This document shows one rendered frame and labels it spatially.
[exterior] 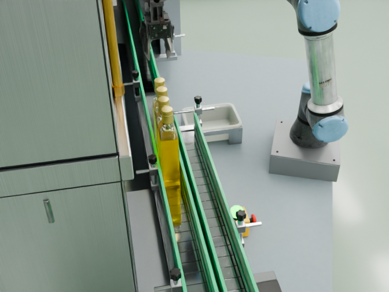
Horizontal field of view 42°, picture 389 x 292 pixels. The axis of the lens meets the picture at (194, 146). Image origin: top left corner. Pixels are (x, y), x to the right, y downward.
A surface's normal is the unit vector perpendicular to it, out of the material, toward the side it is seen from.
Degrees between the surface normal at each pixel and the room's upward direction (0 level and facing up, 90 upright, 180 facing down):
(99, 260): 90
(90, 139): 90
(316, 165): 90
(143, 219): 0
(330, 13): 82
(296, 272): 0
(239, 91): 0
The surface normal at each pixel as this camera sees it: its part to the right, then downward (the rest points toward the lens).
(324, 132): 0.09, 0.69
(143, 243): -0.01, -0.79
